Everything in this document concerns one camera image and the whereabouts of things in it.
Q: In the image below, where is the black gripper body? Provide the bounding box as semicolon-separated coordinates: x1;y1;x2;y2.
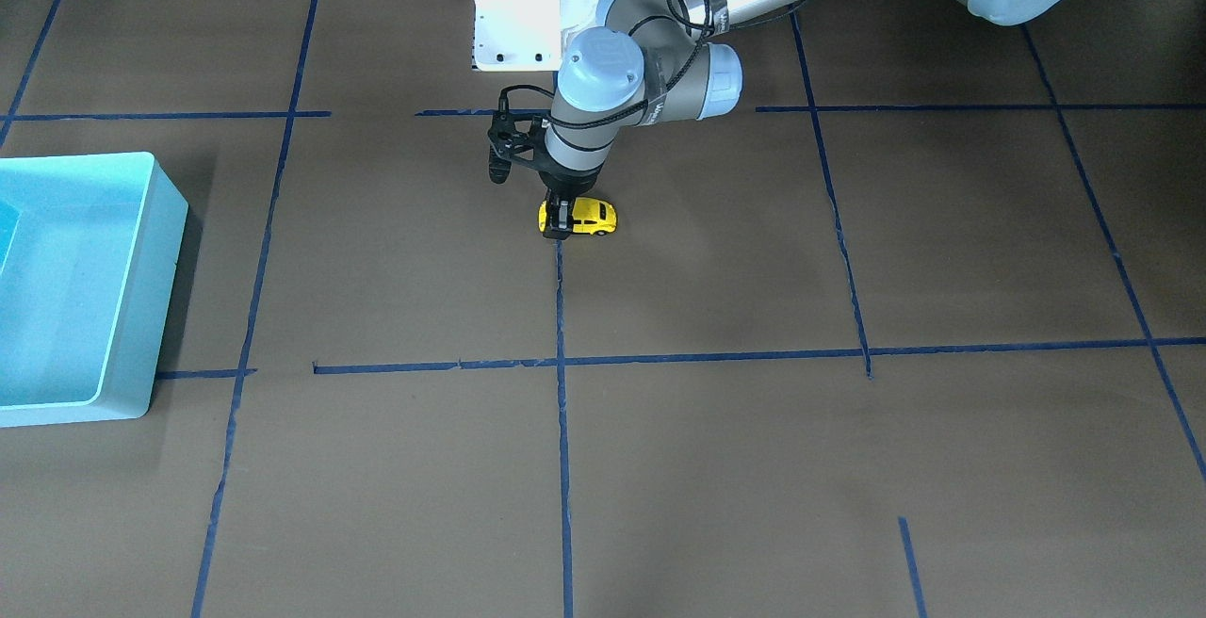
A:
540;162;603;206

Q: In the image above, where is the yellow beetle toy car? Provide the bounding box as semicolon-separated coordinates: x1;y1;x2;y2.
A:
538;196;619;237

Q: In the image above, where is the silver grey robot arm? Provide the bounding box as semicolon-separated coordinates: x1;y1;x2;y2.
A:
535;0;1060;239

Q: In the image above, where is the light blue plastic bin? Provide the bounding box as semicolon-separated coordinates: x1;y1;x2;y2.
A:
1;152;188;428

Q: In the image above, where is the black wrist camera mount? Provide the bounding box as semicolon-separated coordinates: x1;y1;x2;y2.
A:
487;110;555;185

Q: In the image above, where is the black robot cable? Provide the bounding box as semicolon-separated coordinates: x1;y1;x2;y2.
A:
497;0;810;134

